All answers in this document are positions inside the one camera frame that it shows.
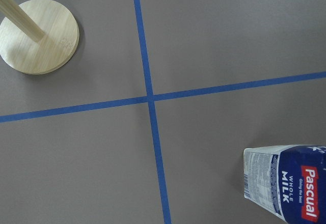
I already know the wooden paper towel stand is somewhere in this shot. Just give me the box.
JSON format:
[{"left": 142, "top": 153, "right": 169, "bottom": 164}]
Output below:
[{"left": 1, "top": 0, "right": 79, "bottom": 75}]

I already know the blue white milk carton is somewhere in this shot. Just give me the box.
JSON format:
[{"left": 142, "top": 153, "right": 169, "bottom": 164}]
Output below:
[{"left": 243, "top": 145, "right": 325, "bottom": 223}]

